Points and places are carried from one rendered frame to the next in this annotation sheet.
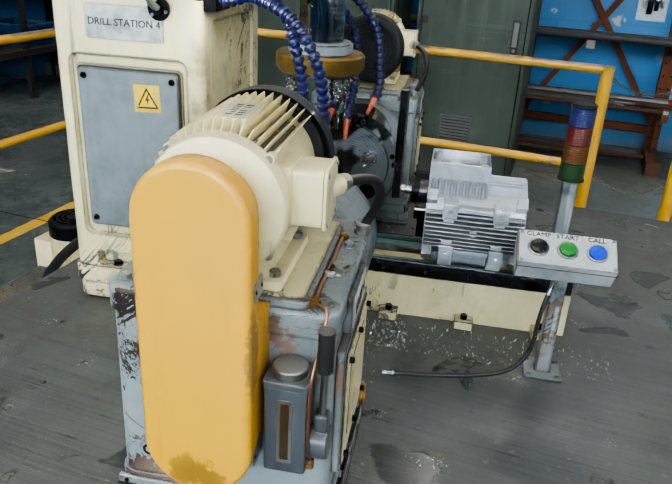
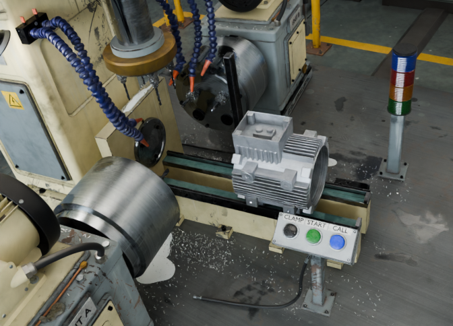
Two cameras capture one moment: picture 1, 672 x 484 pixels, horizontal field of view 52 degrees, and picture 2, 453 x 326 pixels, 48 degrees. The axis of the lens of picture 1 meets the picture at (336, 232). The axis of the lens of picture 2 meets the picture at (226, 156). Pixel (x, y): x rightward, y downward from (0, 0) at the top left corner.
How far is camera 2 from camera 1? 75 cm
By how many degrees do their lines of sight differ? 25
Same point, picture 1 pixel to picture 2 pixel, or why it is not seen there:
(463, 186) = (259, 153)
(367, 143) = (219, 85)
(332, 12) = (131, 21)
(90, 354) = not seen: hidden behind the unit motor
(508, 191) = (297, 157)
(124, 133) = (9, 120)
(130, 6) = not seen: outside the picture
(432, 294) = (253, 223)
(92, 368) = not seen: hidden behind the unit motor
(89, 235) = (19, 175)
